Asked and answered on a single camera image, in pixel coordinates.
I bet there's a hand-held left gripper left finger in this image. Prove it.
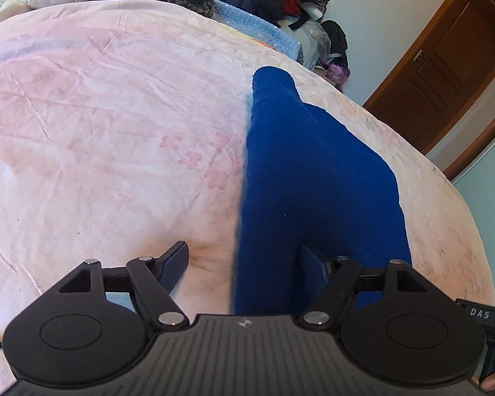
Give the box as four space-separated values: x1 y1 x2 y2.
57 240 191 333

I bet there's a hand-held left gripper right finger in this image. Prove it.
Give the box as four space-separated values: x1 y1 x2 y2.
298 243 435 331

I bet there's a blue knit sweater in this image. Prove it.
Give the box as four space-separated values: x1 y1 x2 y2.
233 66 414 320

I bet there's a pink floral blanket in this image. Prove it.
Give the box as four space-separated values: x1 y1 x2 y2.
0 0 495 380

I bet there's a purple plastic bag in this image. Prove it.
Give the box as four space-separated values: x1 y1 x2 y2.
325 63 350 84

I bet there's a plastic-wrapped pale bundle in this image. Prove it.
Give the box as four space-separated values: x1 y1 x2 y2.
300 20 331 72

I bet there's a black bag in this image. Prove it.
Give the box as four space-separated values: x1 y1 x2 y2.
321 20 350 67

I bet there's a brown wooden door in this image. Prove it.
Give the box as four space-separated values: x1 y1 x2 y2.
362 0 495 155

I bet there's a light blue fleece blanket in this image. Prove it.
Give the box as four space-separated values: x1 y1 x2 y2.
214 0 305 63

